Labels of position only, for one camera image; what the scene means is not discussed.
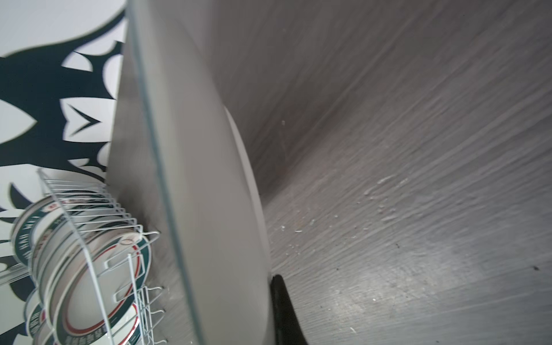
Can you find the white wire dish rack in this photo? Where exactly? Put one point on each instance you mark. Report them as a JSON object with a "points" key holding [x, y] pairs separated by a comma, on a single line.
{"points": [[89, 210]]}

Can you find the green red rimmed plate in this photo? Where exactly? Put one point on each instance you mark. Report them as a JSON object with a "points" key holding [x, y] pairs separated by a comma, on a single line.
{"points": [[89, 292]]}

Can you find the green cloud pattern plate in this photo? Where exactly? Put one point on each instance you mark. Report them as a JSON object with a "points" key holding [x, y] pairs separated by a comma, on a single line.
{"points": [[37, 220]]}

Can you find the white plate red characters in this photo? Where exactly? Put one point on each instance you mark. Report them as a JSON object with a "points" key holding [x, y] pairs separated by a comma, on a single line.
{"points": [[177, 164]]}

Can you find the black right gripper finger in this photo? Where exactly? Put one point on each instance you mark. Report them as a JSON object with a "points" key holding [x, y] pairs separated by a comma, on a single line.
{"points": [[287, 327]]}

